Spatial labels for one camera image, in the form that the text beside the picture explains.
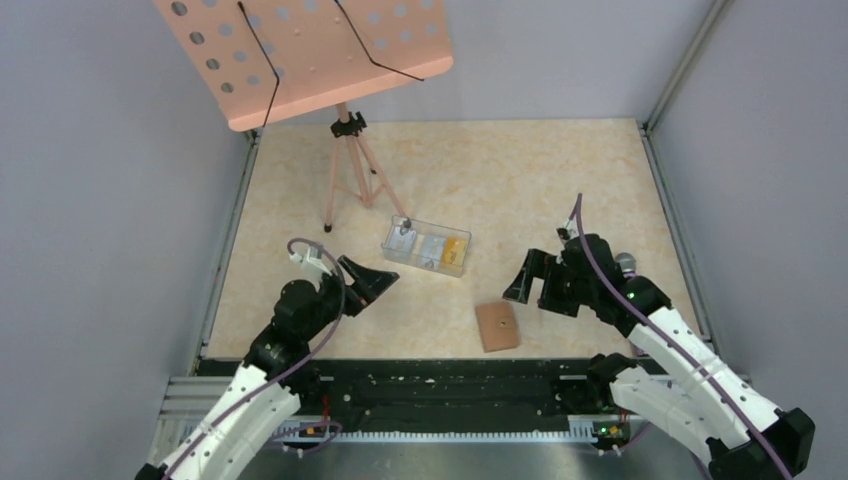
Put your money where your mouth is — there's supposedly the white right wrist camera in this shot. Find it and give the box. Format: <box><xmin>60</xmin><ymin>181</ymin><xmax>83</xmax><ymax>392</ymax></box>
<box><xmin>556</xmin><ymin>211</ymin><xmax>579</xmax><ymax>245</ymax></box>

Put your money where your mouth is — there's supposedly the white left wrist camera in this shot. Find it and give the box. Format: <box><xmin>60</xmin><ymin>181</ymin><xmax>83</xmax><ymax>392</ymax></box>
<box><xmin>290</xmin><ymin>246</ymin><xmax>333</xmax><ymax>285</ymax></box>

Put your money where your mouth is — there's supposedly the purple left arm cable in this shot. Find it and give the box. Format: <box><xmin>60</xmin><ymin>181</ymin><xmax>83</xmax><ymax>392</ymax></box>
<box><xmin>162</xmin><ymin>237</ymin><xmax>347</xmax><ymax>480</ymax></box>

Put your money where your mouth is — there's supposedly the pink music stand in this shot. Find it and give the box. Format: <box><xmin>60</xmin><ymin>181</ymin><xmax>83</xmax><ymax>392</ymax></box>
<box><xmin>154</xmin><ymin>0</ymin><xmax>453</xmax><ymax>227</ymax></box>

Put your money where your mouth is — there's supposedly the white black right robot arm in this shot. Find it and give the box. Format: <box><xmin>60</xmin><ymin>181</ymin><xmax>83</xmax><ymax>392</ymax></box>
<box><xmin>502</xmin><ymin>228</ymin><xmax>815</xmax><ymax>479</ymax></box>

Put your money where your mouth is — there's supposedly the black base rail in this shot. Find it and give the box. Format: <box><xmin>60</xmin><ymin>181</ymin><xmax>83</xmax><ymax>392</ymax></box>
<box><xmin>198</xmin><ymin>357</ymin><xmax>637</xmax><ymax>435</ymax></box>

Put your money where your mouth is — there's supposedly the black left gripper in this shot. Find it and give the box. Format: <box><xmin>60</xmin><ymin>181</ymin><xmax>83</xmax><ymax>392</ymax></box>
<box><xmin>302</xmin><ymin>255</ymin><xmax>399</xmax><ymax>341</ymax></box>

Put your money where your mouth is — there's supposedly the silver credit cards stack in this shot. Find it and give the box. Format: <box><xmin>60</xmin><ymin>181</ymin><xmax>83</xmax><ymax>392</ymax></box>
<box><xmin>382</xmin><ymin>226</ymin><xmax>447</xmax><ymax>271</ymax></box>

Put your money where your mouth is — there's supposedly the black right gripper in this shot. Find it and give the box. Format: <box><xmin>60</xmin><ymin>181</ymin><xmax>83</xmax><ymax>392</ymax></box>
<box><xmin>504</xmin><ymin>247</ymin><xmax>597</xmax><ymax>317</ymax></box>

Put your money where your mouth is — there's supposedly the clear plastic card box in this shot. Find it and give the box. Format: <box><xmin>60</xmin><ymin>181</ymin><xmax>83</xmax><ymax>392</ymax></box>
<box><xmin>381</xmin><ymin>215</ymin><xmax>472</xmax><ymax>278</ymax></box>

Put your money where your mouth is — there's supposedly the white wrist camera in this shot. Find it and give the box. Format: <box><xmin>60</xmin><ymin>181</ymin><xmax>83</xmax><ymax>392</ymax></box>
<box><xmin>556</xmin><ymin>211</ymin><xmax>579</xmax><ymax>245</ymax></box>
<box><xmin>290</xmin><ymin>246</ymin><xmax>333</xmax><ymax>285</ymax></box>

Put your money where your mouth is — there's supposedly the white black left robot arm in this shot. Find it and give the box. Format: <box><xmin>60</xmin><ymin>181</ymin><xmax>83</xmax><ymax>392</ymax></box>
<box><xmin>136</xmin><ymin>242</ymin><xmax>399</xmax><ymax>479</ymax></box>

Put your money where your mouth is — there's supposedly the purple glitter microphone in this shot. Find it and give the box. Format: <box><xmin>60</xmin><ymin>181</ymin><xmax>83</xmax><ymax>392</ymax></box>
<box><xmin>614</xmin><ymin>252</ymin><xmax>637</xmax><ymax>278</ymax></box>

